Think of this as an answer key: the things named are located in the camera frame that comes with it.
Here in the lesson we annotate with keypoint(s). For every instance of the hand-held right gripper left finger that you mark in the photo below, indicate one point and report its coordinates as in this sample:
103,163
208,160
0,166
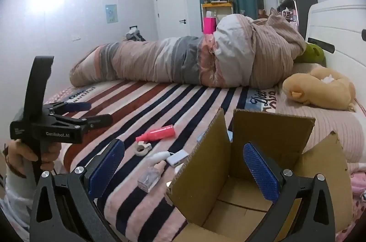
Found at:
106,166

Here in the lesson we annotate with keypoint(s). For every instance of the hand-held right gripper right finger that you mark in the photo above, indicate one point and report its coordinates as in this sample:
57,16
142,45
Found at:
261,173

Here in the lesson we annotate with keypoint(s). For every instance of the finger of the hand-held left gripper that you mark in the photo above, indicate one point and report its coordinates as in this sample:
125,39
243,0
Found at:
75,107
97,119

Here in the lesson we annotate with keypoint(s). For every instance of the brown cardboard box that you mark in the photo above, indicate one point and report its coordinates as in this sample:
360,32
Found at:
268,130

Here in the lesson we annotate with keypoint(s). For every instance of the pink plastic bottle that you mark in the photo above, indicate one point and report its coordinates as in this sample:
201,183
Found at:
160,132

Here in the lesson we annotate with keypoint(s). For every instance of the person's left forearm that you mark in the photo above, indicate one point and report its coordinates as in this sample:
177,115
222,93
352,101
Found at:
14,196

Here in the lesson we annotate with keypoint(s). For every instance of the person's left hand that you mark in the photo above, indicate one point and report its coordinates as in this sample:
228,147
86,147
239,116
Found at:
17,157

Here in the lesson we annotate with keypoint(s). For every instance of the white tape roll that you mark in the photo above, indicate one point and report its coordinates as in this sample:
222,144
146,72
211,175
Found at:
142,151

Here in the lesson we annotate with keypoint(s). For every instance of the clear glass perfume bottle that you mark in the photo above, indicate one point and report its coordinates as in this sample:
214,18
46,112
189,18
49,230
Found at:
148,180

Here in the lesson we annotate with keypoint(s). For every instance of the striped plush blanket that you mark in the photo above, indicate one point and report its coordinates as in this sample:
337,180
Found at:
160,102

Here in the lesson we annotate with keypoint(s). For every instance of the white adapter box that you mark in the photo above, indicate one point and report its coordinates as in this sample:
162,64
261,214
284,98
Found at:
176,157

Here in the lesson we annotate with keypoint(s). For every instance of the pink ribbed pillow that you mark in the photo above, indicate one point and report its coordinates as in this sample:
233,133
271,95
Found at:
337,127

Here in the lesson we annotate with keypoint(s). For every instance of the rolled beige grey duvet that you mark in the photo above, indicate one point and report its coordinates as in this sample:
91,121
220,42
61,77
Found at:
171,59

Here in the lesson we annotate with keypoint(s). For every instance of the pink printed cloth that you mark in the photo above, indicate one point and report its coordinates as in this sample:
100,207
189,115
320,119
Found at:
357,187

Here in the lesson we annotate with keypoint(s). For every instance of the yellow plush toy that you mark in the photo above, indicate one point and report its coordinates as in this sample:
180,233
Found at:
323,90

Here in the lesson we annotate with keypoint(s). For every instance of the green plush toy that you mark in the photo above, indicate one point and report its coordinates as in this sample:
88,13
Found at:
313,53

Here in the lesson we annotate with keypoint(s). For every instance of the white door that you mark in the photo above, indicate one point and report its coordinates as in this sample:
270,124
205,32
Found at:
171,10

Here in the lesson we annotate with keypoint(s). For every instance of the pink box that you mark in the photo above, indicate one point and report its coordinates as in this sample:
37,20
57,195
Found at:
210,25

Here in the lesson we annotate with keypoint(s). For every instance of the yellow shelf unit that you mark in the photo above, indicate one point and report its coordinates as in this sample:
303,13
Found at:
217,9

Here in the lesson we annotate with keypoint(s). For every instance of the white bed headboard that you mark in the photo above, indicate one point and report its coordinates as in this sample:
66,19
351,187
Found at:
340,22

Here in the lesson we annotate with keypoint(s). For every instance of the light blue wall poster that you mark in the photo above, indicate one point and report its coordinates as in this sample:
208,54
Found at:
111,14

